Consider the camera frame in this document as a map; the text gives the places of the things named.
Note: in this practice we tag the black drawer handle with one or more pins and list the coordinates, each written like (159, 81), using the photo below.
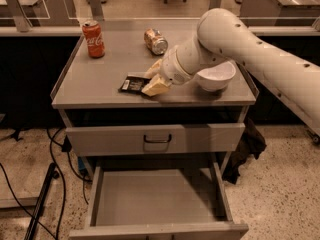
(153, 140)

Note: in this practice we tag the dark cloth beside cabinet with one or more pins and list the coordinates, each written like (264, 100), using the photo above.
(251, 142)

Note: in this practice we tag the white ceramic bowl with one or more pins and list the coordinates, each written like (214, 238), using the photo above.
(216, 78)

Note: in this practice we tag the grey desk back left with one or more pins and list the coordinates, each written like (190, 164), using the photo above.
(50, 12)

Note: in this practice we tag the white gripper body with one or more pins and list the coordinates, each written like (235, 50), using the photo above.
(171, 68)

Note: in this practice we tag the black bar on floor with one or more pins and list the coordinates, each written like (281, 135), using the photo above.
(40, 203)

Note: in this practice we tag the tipped silver orange can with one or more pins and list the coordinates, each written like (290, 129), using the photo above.
(155, 41)

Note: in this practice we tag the closed grey upper drawer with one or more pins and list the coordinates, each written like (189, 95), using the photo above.
(128, 140)

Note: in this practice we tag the red coca-cola can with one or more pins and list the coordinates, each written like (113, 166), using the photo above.
(93, 35)

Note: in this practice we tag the black rxbar chocolate bar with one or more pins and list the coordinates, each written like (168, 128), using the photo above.
(134, 84)

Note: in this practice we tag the grey desk back right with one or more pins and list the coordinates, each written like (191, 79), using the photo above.
(279, 12)

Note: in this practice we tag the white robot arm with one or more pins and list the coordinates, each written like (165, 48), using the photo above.
(220, 35)

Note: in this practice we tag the grey desk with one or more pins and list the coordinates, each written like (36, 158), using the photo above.
(50, 12)
(279, 12)

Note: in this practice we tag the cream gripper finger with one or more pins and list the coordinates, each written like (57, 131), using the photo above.
(157, 85)
(153, 70)

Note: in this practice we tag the open grey middle drawer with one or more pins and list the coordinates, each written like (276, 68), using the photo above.
(166, 204)

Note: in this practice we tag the grey metal drawer cabinet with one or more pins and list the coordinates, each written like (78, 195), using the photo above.
(87, 95)

